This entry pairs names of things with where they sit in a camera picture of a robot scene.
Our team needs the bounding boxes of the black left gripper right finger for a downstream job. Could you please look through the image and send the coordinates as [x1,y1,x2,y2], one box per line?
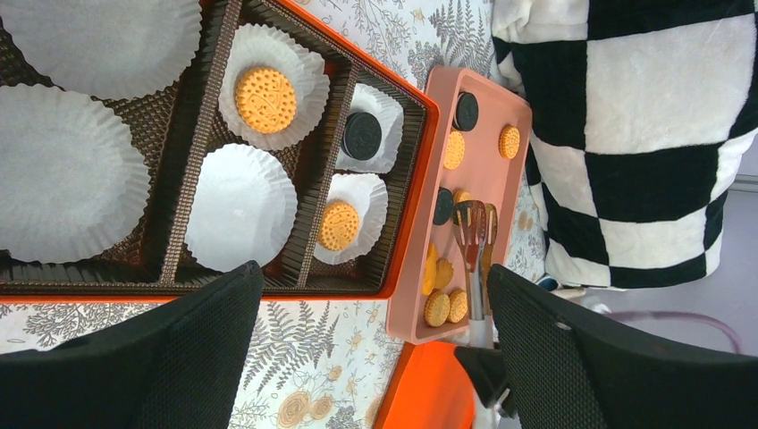
[488,265,757,428]

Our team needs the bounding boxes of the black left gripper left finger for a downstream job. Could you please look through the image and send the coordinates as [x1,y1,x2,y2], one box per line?
[1,261,264,428]

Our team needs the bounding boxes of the swirl butter cookie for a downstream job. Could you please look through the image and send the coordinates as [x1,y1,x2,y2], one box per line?
[434,257,455,290]

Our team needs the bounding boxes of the metal tongs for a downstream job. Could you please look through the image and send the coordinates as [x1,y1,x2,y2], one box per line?
[453,200,498,349]

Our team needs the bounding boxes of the black sandwich cookie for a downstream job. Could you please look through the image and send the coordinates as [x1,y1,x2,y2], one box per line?
[341,112,382,161]
[433,187,454,226]
[452,91,479,131]

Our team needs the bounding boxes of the round yellow biscuit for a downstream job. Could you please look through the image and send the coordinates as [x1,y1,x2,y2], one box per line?
[447,289,468,324]
[317,201,360,251]
[453,189,473,205]
[235,67,298,134]
[443,130,466,171]
[423,290,451,328]
[498,125,520,160]

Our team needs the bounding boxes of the orange compartment box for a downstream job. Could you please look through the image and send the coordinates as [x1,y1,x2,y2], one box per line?
[1,1,440,304]

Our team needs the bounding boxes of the pink cookie tray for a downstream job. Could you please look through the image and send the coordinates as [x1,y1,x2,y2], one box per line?
[386,66,532,344]

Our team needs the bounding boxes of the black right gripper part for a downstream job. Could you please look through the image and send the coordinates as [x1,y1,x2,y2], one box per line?
[454,343,517,417]

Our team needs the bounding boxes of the cream blue printed cloth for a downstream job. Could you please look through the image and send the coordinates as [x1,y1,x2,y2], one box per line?
[536,275,562,291]

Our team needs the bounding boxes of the orange box lid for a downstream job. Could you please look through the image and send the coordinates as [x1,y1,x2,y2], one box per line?
[374,341,475,429]

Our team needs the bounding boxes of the orange fish-shaped cookie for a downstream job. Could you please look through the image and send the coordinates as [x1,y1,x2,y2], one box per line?
[422,243,439,296]

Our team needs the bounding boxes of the black white checkered pillow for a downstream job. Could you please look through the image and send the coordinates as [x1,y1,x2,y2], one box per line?
[492,1,757,289]

